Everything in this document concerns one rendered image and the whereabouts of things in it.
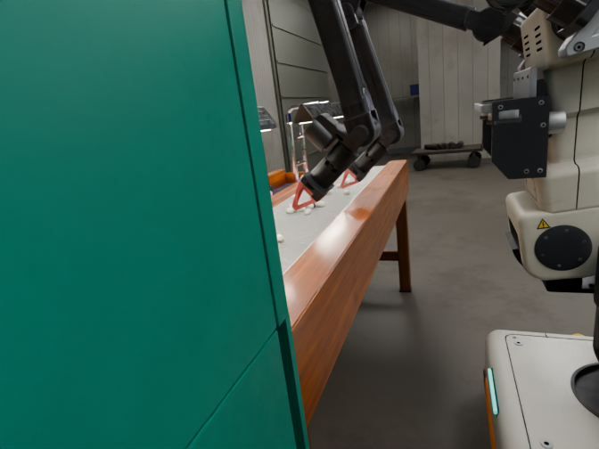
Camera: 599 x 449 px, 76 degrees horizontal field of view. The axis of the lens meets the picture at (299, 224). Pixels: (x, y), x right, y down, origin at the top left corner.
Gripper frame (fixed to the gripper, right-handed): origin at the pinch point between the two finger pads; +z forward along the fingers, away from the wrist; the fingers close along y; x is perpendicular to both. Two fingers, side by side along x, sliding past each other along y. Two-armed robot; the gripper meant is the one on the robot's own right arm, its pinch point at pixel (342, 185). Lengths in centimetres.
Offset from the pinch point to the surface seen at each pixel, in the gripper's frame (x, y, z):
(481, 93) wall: 38, -589, -74
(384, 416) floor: 69, 17, 45
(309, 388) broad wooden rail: 22, 79, 2
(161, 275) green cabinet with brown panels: -1, 109, -24
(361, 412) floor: 64, 17, 51
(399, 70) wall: -108, -754, -8
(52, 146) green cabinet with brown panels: -8, 114, -30
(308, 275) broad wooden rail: 10, 64, -4
